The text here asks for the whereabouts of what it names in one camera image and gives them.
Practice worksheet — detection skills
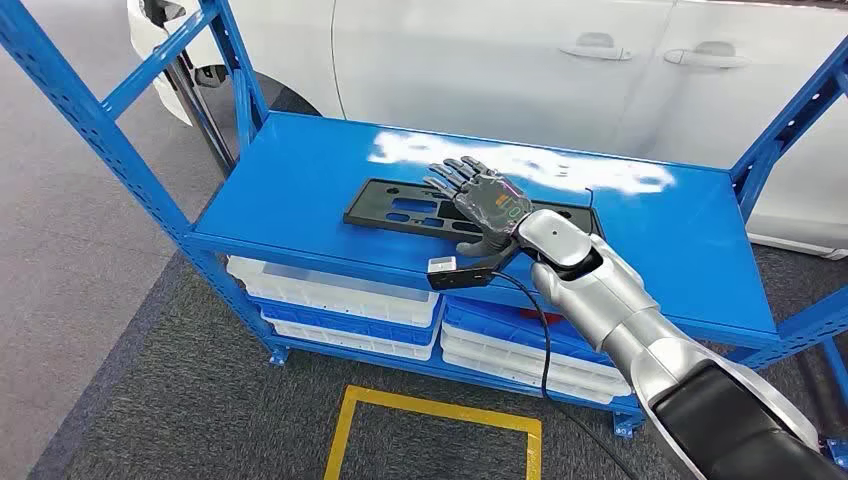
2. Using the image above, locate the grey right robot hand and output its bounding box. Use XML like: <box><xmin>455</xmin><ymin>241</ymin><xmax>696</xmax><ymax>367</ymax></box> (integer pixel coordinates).
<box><xmin>422</xmin><ymin>155</ymin><xmax>535</xmax><ymax>259</ymax></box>

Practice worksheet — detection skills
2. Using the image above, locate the blue metal shelf rack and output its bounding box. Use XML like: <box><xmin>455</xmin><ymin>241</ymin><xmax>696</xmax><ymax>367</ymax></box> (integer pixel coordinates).
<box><xmin>0</xmin><ymin>0</ymin><xmax>848</xmax><ymax>440</ymax></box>

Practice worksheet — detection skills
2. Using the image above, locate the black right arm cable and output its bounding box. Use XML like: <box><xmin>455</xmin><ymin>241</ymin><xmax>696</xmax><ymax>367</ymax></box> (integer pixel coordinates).
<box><xmin>493</xmin><ymin>270</ymin><xmax>627</xmax><ymax>480</ymax></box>

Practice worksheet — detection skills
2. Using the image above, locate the blue wheeled cart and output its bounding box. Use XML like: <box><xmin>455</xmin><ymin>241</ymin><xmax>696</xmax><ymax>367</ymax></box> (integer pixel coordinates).
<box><xmin>819</xmin><ymin>334</ymin><xmax>848</xmax><ymax>469</ymax></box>

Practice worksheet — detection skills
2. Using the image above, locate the dark metal stand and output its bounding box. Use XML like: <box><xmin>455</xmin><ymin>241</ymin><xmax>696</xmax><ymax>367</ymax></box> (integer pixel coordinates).
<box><xmin>142</xmin><ymin>0</ymin><xmax>238</xmax><ymax>178</ymax></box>

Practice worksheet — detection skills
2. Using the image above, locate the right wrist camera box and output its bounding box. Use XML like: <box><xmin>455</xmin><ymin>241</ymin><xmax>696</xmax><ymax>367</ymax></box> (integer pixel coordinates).
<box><xmin>426</xmin><ymin>256</ymin><xmax>511</xmax><ymax>291</ymax></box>

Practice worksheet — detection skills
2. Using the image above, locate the white car door handle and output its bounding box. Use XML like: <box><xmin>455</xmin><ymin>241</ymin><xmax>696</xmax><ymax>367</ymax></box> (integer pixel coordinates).
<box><xmin>663</xmin><ymin>40</ymin><xmax>751</xmax><ymax>70</ymax></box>
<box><xmin>559</xmin><ymin>31</ymin><xmax>634</xmax><ymax>63</ymax></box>

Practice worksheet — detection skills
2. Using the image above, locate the white car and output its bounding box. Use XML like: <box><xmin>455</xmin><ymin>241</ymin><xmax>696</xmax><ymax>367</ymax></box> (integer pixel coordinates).
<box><xmin>125</xmin><ymin>0</ymin><xmax>848</xmax><ymax>261</ymax></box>

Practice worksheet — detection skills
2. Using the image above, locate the yellow floor tape square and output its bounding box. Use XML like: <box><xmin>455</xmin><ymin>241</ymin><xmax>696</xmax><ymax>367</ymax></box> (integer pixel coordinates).
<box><xmin>323</xmin><ymin>385</ymin><xmax>544</xmax><ymax>480</ymax></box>

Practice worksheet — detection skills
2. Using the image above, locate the black plastic car part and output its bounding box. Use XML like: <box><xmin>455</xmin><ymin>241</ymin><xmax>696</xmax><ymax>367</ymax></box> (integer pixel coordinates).
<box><xmin>343</xmin><ymin>177</ymin><xmax>605</xmax><ymax>244</ymax></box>

